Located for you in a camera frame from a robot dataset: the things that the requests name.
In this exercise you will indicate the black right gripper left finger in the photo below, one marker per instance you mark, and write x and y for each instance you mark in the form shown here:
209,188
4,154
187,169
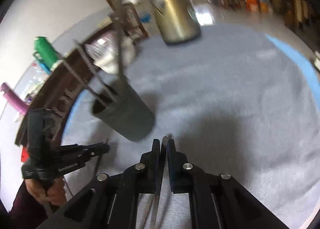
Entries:
148,177

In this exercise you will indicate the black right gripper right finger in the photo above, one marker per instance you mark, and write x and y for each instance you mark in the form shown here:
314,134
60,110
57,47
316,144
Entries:
180,179

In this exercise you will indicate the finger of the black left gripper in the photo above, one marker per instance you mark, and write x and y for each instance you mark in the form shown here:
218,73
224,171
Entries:
95,150

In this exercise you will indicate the left hand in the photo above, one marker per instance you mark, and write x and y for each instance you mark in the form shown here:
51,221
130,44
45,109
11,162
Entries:
54,195

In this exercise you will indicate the dark wooden sideboard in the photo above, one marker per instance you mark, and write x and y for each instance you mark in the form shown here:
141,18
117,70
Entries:
60,92

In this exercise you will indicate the dark metal utensil cup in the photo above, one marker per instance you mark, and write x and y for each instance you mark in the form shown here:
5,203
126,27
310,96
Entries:
129,115

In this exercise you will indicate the purple thermos bottle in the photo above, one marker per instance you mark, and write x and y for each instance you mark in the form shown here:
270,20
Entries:
13,99

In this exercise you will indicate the grey table cloth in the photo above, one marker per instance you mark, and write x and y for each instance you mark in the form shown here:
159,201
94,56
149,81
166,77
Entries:
235,101

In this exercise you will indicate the clear plastic bag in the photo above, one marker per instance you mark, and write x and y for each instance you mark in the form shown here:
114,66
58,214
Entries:
104,48

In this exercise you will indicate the green thermos jug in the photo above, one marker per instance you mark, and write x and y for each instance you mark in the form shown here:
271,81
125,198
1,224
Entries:
45,54

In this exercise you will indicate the steel electric kettle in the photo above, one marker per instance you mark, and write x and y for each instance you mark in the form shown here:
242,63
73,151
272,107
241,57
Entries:
176,21

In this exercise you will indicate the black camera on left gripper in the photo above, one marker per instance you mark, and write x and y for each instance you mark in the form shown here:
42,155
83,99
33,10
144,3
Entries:
39,125

